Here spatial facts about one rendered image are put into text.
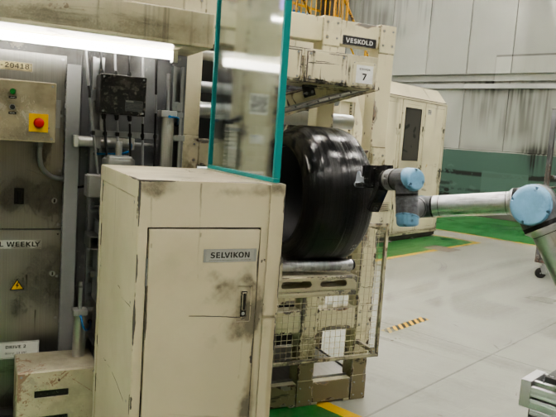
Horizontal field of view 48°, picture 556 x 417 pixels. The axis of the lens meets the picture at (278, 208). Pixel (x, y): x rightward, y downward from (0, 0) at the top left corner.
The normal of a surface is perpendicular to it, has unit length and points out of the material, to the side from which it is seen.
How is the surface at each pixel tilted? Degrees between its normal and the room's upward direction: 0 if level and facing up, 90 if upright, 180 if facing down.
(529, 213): 83
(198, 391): 90
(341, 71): 90
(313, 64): 90
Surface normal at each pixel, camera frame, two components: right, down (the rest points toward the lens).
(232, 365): 0.43, 0.13
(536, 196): -0.57, -0.05
